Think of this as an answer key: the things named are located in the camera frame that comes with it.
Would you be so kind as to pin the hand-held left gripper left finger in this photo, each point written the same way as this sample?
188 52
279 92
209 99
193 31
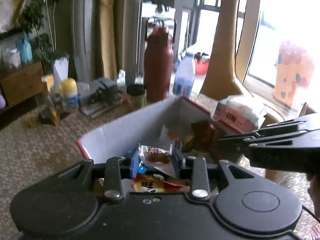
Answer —
135 165

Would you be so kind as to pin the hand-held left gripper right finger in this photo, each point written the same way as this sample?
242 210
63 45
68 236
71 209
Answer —
178 163

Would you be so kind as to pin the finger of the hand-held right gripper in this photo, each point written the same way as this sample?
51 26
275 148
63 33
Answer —
285 126
250 142

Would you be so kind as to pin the blue snack packet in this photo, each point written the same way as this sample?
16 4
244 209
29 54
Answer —
142 168

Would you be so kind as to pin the white snack packet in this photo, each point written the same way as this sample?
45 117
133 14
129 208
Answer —
155 155

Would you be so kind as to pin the golden yellow snack packet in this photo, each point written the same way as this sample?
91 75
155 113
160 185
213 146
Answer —
188 140

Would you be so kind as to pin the large orange yellow snack packet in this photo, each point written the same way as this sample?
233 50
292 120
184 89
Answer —
155 184

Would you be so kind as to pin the white cardboard box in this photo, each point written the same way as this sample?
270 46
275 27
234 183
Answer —
130 127

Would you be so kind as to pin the person's right hand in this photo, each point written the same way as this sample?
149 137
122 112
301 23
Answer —
314 192

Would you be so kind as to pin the tissue pack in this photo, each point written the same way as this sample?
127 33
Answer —
240 113

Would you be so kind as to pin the orange patterned bag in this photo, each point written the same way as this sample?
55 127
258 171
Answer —
293 72

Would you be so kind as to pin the white booklet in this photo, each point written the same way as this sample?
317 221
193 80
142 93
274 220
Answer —
97 110

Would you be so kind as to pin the black round tin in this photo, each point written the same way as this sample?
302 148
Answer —
136 96

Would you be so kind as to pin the black folded gadget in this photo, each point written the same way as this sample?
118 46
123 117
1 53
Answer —
106 92

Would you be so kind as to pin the clear plastic water bottle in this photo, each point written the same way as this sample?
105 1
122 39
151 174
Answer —
184 77

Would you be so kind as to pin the grey plastic box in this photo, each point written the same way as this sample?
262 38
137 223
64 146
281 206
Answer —
83 92

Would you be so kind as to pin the small grey box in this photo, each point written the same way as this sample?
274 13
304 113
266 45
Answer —
130 76

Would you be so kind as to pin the red bucket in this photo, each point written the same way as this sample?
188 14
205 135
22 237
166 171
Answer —
202 67

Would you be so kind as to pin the yellow sachet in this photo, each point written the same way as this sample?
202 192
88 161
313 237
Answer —
55 117

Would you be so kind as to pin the yellow lidded canister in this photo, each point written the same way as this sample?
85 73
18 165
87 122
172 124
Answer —
69 96

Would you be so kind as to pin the dark red thermos bottle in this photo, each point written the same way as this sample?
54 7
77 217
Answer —
158 70

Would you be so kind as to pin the black coaster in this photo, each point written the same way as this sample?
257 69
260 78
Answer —
46 121

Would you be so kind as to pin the clear drinking glass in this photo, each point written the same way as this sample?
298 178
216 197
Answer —
45 107

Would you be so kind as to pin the white plant pot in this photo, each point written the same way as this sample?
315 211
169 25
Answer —
61 72

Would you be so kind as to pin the yellow carton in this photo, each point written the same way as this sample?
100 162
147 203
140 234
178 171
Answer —
47 82

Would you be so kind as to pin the yellow curtain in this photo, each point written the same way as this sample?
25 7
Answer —
108 30

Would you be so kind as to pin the wooden cabinet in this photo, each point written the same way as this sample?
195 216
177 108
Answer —
22 82

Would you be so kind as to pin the grey standing air conditioner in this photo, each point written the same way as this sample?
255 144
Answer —
86 27

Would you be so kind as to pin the white washing machine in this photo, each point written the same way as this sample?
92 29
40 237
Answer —
152 10

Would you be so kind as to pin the light blue jug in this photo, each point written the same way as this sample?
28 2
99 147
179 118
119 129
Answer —
24 52

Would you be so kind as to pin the green potted plant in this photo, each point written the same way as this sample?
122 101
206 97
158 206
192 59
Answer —
43 35

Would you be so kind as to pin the clear plastic bag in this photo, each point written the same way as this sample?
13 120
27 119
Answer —
10 60

